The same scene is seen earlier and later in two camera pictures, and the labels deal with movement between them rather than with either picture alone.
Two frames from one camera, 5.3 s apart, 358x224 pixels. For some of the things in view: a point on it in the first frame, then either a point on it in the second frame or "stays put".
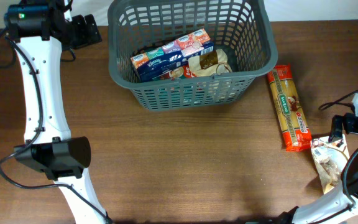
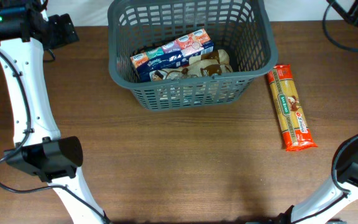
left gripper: x=86 y=30 to x=62 y=32
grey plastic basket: x=240 y=28 stays put
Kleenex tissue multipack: x=149 y=63 stays put
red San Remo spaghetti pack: x=291 y=115 stays put
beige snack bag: x=329 y=160 to x=194 y=70
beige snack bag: x=209 y=63 stays put
